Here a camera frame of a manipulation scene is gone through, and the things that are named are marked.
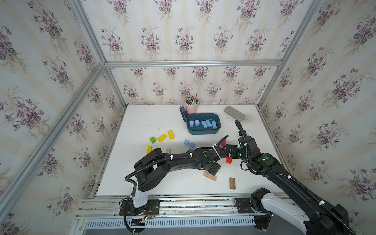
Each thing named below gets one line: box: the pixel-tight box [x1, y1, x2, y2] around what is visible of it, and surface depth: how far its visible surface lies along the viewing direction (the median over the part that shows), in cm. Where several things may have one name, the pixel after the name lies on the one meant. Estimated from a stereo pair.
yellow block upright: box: [167, 130, 175, 141], surface depth 103 cm
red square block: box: [225, 156, 233, 165], surface depth 90 cm
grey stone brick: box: [223, 105, 246, 122], surface depth 114 cm
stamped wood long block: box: [203, 171, 218, 182], surface depth 84 cm
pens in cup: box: [185, 91, 199, 106], surface depth 113 cm
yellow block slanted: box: [157, 134, 167, 143], surface depth 101 cm
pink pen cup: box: [185, 102, 199, 115], surface depth 113 cm
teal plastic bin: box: [186, 113, 222, 135], surface depth 109 cm
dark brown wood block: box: [229, 177, 236, 190], surface depth 82 cm
